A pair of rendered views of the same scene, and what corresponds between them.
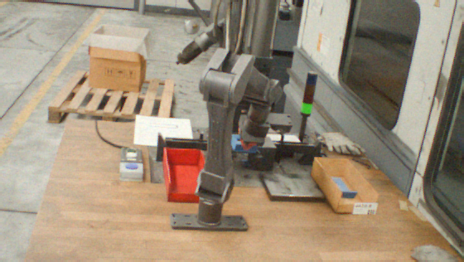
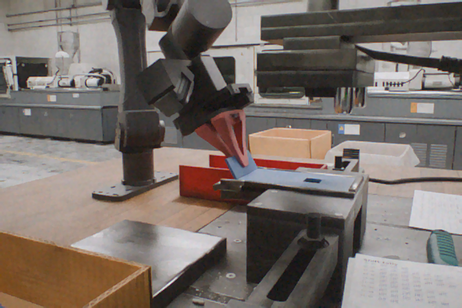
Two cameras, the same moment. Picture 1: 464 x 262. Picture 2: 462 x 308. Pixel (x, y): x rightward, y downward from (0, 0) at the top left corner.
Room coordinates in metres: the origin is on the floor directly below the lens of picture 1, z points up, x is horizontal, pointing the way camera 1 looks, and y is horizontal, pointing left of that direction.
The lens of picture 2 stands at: (1.87, -0.46, 1.11)
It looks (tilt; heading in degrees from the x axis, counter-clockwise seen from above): 9 degrees down; 127
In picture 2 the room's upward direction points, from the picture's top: straight up
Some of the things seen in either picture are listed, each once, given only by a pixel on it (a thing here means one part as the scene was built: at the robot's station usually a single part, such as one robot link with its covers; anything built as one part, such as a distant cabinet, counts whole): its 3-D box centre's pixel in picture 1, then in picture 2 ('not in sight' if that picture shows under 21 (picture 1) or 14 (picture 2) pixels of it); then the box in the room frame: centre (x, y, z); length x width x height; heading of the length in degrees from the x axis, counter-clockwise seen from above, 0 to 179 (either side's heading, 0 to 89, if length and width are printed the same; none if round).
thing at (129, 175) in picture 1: (131, 176); not in sight; (1.47, 0.28, 0.90); 0.07 x 0.07 x 0.06; 13
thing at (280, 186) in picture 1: (291, 186); (130, 260); (1.53, -0.21, 0.91); 0.17 x 0.16 x 0.02; 103
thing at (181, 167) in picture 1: (186, 174); (253, 179); (1.47, 0.12, 0.93); 0.25 x 0.12 x 0.06; 13
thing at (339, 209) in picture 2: (243, 141); (316, 190); (1.68, -0.04, 0.98); 0.20 x 0.10 x 0.01; 103
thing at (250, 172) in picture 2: (242, 139); (290, 169); (1.64, -0.04, 1.00); 0.15 x 0.07 x 0.03; 12
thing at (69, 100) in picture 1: (117, 99); not in sight; (4.72, 1.08, 0.07); 1.20 x 1.00 x 0.14; 6
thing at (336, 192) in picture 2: not in sight; (296, 196); (1.66, -0.07, 0.98); 0.13 x 0.01 x 0.03; 13
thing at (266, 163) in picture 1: (241, 153); (315, 224); (1.68, -0.04, 0.94); 0.20 x 0.10 x 0.07; 103
